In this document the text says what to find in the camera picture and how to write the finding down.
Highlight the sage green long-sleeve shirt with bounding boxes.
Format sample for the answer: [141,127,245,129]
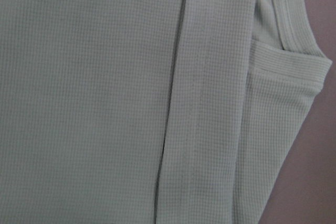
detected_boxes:
[1,0,332,224]

